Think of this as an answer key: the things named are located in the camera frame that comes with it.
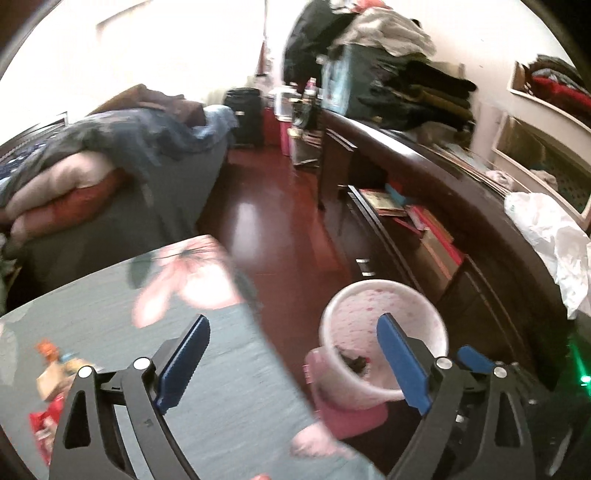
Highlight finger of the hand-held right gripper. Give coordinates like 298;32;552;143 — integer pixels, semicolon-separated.
376;313;536;480
48;314;212;480
456;344;522;384

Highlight teal box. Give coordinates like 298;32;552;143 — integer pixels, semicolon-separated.
321;44;393;116

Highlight white shelf bin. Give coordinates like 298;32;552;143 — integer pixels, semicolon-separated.
492;115;591;222
507;60;591;139

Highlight clear plastic container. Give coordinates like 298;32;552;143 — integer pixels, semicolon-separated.
272;85;301;121

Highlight clothes in shelf bin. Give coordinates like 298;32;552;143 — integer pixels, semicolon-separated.
526;54;591;100

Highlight bed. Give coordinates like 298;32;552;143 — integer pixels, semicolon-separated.
0;104;238;296

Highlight dark wooden headboard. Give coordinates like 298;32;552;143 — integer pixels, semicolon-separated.
0;113;69;158

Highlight pile of light clothes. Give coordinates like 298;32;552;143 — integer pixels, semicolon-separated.
330;0;437;58

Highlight red book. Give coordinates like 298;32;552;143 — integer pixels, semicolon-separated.
406;205;465;266

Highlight brown blanket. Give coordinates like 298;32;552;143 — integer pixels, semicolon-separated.
92;84;206;125

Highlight dark wooden cabinet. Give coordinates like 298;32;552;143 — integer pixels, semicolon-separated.
316;111;578;393

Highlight picture book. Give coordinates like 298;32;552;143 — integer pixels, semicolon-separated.
359;187;409;217

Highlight small orange toy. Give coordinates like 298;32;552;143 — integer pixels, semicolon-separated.
36;340;61;363

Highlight white plastic bag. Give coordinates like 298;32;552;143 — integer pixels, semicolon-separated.
503;191;591;319

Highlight white storage basket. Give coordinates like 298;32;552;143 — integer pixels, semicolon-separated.
288;127;321;167

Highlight beige block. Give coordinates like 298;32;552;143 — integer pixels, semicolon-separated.
36;364;77;400

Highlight black suitcase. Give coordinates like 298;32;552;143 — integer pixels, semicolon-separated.
223;87;265;149

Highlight white plastic waste bin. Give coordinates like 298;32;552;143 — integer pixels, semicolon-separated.
318;279;450;411

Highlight folded pink quilt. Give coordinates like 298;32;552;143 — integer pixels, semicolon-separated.
0;150;139;236

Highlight red container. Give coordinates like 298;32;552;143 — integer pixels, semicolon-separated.
263;106;294;155

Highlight dark coat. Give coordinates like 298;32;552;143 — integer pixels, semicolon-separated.
283;0;352;84

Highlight stack of dark folded clothes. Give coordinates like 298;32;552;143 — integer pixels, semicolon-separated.
358;58;478;132

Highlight red wrapper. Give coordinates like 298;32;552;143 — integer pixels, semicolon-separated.
28;394;65;464

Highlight blue duvet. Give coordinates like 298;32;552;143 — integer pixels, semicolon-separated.
0;104;238;204

